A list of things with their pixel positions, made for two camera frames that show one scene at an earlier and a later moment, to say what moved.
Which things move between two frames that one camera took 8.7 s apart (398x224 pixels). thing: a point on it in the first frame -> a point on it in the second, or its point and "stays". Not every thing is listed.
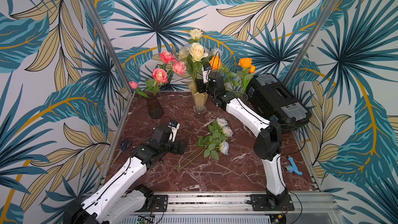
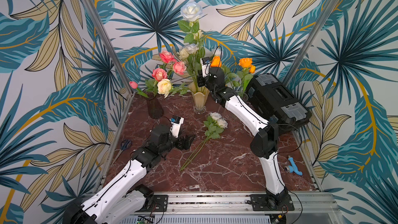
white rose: [223, 148] -> [192, 12]
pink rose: [179, 67] stays
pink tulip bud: [133, 85] stays
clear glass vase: [244, 97] stays
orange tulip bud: [248, 77] stays
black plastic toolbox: [269, 97] stays
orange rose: [215, 63] stays
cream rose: [197, 57] -> [164, 86]
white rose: [215, 128] -> [212, 121]
